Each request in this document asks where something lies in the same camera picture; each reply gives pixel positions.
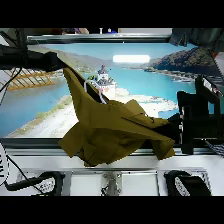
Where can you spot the olive long-sleeved shirt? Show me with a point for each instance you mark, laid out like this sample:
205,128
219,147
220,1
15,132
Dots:
110,133

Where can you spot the white clothes hanger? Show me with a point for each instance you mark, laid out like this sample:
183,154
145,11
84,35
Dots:
87,84

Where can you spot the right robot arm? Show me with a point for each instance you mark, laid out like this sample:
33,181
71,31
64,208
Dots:
200,123

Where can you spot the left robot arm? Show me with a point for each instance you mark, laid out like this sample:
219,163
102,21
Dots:
30,60

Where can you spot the yellow wooden rack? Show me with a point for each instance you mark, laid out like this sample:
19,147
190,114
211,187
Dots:
31,80

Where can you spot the checked garment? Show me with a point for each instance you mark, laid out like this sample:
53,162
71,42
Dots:
216,148

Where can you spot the dark grey garment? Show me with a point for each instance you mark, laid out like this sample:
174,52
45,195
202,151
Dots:
200,36

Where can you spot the silver frame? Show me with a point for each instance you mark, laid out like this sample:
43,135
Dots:
111,182

